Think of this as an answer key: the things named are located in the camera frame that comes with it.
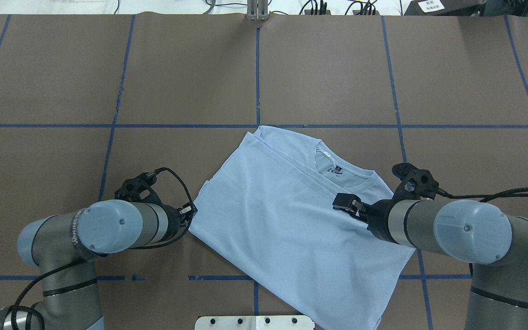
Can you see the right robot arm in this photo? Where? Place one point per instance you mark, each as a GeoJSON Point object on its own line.
{"type": "Point", "coordinates": [480, 234]}

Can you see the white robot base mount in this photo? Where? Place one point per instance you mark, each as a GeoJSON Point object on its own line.
{"type": "Point", "coordinates": [255, 322]}

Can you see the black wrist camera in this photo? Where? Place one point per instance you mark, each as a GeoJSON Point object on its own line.
{"type": "Point", "coordinates": [415, 183]}
{"type": "Point", "coordinates": [139, 189]}

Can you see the black device on stand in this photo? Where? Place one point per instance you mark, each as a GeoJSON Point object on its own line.
{"type": "Point", "coordinates": [451, 8]}

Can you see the aluminium frame post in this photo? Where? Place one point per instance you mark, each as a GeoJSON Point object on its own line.
{"type": "Point", "coordinates": [258, 10]}

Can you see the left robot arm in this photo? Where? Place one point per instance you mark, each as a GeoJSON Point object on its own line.
{"type": "Point", "coordinates": [64, 248]}

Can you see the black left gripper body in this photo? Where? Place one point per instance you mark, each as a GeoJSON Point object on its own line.
{"type": "Point", "coordinates": [173, 226]}

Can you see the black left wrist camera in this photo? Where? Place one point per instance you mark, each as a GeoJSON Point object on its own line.
{"type": "Point", "coordinates": [139, 189]}

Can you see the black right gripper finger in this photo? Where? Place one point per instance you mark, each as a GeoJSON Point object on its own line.
{"type": "Point", "coordinates": [347, 203]}

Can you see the light blue t-shirt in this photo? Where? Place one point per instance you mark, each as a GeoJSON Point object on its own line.
{"type": "Point", "coordinates": [268, 210]}

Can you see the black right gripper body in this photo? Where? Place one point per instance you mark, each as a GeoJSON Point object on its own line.
{"type": "Point", "coordinates": [376, 218]}

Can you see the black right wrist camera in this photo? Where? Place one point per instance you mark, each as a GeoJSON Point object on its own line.
{"type": "Point", "coordinates": [415, 183]}

